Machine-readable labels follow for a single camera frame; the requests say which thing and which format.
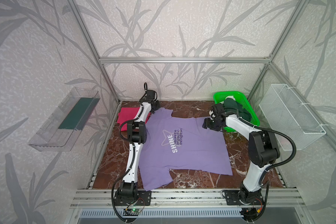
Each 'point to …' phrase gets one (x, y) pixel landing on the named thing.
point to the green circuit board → (131, 212)
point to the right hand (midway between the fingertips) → (206, 122)
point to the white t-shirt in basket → (230, 96)
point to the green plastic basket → (220, 96)
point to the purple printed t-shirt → (181, 144)
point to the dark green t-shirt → (230, 104)
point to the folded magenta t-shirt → (127, 113)
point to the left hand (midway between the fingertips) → (160, 101)
